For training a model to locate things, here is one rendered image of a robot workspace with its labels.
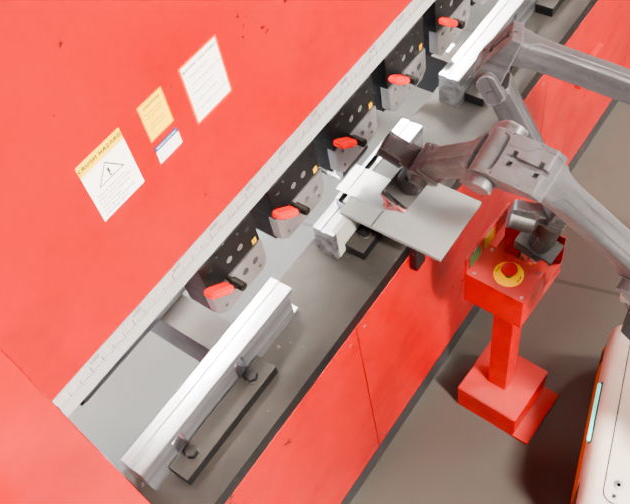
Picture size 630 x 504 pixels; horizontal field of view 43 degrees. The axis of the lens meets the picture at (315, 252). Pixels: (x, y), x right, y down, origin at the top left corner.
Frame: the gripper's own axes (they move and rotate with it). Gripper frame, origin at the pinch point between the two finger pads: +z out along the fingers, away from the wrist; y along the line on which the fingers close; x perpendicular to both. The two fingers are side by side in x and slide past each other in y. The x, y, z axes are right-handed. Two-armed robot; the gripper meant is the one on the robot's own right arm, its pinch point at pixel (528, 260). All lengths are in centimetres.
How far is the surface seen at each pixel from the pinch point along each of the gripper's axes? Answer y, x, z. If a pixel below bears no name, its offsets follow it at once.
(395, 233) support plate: 26.1, 26.7, -21.3
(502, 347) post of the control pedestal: -7.7, 7.2, 34.1
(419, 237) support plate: 21.2, 24.8, -22.6
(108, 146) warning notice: 52, 75, -84
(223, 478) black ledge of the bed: 24, 89, -8
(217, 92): 51, 54, -76
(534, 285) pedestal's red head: -4.8, 9.1, -6.6
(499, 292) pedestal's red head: 0.9, 14.8, -4.6
